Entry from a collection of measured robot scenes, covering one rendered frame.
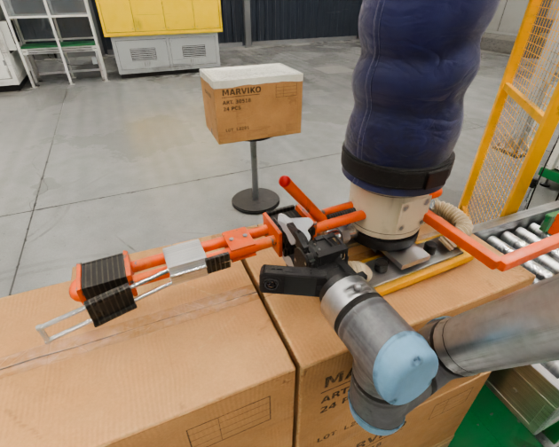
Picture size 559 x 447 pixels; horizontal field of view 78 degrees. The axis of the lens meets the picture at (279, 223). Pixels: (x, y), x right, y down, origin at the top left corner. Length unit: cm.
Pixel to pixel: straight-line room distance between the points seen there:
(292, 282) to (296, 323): 15
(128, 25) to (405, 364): 754
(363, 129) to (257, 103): 174
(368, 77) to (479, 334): 43
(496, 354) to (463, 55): 44
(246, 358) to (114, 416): 22
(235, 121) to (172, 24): 556
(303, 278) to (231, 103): 186
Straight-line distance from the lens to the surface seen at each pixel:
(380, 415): 59
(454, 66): 65
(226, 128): 237
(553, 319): 47
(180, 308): 76
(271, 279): 58
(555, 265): 183
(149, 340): 73
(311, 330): 70
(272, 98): 241
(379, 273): 80
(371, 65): 66
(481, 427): 184
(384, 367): 48
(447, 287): 86
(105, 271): 66
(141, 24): 775
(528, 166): 200
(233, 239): 67
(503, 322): 51
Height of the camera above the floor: 149
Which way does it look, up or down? 35 degrees down
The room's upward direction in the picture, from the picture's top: straight up
